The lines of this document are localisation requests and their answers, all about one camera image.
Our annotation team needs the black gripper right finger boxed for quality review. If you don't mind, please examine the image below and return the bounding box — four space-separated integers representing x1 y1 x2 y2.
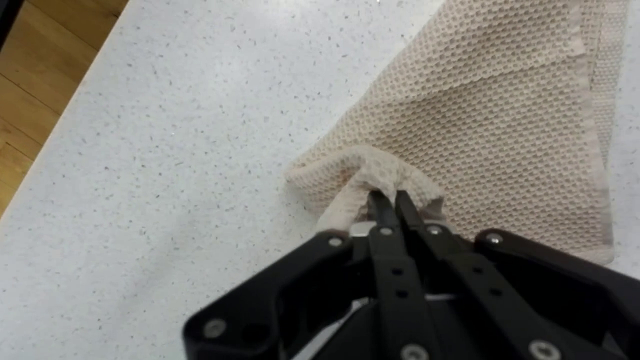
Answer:
395 188 640 360

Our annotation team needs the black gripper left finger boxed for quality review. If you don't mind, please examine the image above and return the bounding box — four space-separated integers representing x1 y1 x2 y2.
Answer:
182 190 441 360

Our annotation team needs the beige waffle weave towel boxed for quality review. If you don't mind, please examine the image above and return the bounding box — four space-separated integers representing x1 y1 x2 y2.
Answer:
285 0 631 265

